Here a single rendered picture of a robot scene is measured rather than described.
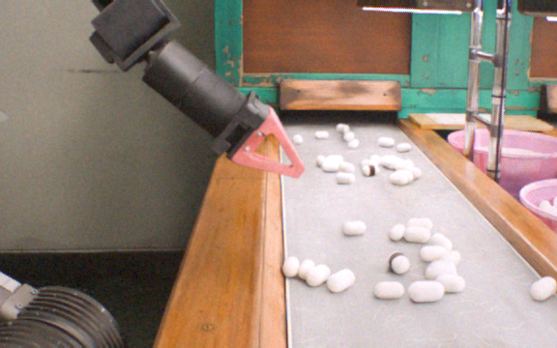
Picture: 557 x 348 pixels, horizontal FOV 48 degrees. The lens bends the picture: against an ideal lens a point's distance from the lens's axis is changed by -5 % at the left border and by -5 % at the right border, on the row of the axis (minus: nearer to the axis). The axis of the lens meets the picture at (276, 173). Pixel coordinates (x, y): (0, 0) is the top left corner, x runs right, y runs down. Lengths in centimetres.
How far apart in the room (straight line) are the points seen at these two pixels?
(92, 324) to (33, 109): 197
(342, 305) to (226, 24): 105
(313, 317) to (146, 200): 189
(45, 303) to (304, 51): 117
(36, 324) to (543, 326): 48
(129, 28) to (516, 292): 51
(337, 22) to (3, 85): 137
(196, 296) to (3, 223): 205
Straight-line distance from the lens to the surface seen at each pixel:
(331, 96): 158
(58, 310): 58
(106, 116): 246
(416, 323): 66
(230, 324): 59
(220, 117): 69
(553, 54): 179
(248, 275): 69
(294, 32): 163
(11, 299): 60
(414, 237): 86
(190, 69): 69
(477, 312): 69
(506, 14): 111
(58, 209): 258
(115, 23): 70
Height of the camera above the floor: 104
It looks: 15 degrees down
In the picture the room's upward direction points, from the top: straight up
